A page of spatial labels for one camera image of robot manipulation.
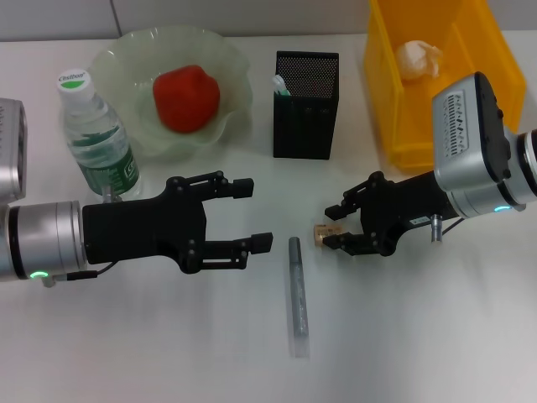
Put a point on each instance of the black mesh pen holder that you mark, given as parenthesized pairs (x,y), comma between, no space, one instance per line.
(306,126)

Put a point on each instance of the green glass fruit plate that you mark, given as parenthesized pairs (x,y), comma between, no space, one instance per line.
(235,96)

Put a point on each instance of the yellow plastic bin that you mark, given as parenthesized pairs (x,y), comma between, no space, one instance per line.
(419,126)

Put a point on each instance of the grey marker pen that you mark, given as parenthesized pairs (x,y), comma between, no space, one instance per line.
(298,294)

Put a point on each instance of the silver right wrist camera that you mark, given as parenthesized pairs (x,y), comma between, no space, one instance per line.
(461,138)

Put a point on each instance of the beige eraser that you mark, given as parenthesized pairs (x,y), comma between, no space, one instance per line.
(325,230)

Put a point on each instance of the green pen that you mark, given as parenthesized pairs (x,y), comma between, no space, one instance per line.
(281,86)

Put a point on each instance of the clear green-label water bottle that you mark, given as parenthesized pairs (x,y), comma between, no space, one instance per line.
(105,159)

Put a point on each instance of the white paper ball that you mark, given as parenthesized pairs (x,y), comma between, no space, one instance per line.
(417,59)

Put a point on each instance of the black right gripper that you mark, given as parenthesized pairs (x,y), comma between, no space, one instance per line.
(403,205)

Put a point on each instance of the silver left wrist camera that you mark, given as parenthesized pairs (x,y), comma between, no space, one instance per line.
(10,147)

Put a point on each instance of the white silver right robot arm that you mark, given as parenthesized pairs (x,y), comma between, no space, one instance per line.
(478,199)

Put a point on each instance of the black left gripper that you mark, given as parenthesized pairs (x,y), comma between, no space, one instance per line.
(138,231)

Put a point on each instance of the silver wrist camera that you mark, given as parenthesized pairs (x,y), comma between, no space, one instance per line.
(461,138)
(10,147)

